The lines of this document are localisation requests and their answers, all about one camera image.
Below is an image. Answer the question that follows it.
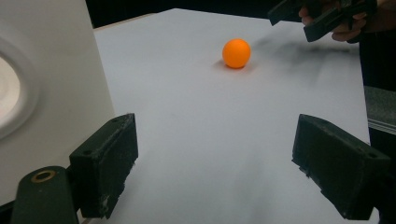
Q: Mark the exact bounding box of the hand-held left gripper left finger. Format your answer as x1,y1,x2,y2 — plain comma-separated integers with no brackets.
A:
69,113,140,219

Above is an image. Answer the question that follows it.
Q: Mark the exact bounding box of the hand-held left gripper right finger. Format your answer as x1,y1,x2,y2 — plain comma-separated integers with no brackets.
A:
291,113,392,221

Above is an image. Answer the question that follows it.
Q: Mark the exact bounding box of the orange ball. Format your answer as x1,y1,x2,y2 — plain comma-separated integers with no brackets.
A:
221,37,252,70

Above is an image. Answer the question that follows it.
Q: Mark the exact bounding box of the white plastic bin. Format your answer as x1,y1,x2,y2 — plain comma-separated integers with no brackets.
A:
0,0,117,207

